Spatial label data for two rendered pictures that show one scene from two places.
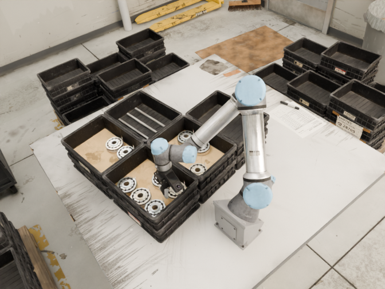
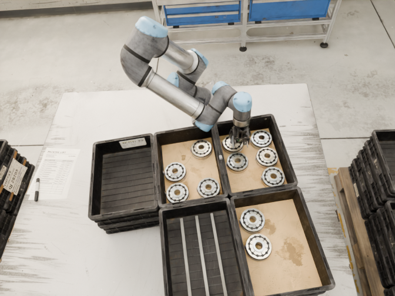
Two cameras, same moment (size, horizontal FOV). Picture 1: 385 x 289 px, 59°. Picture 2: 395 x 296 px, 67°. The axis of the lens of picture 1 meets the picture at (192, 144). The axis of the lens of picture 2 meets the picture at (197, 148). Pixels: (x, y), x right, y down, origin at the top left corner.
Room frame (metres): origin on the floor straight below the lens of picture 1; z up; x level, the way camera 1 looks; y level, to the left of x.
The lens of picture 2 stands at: (1.76, 0.51, 2.09)
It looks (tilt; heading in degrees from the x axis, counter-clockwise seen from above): 57 degrees down; 221
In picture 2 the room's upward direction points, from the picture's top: 9 degrees counter-clockwise
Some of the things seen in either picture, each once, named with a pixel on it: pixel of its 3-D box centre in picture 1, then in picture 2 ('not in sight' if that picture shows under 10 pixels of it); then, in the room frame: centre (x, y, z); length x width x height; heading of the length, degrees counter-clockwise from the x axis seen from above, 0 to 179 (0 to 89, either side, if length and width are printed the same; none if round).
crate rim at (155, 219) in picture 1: (149, 179); (252, 152); (1.07, 0.23, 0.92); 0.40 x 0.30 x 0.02; 42
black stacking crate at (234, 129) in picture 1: (226, 122); (126, 178); (1.47, -0.21, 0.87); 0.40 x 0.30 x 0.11; 42
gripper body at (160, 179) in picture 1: (164, 174); (240, 130); (1.03, 0.15, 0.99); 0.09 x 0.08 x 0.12; 35
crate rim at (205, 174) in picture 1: (191, 145); (188, 162); (1.27, 0.01, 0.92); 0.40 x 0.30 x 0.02; 42
